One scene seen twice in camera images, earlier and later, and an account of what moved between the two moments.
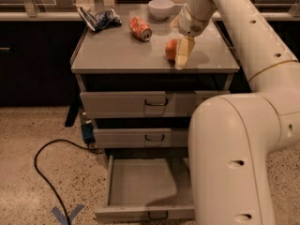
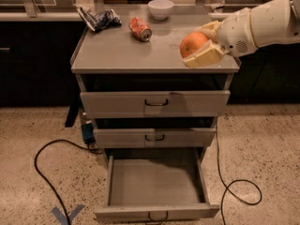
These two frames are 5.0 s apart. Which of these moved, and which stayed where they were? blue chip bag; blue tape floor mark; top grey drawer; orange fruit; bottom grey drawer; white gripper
Moved: white gripper; orange fruit
Stayed: blue chip bag; top grey drawer; blue tape floor mark; bottom grey drawer
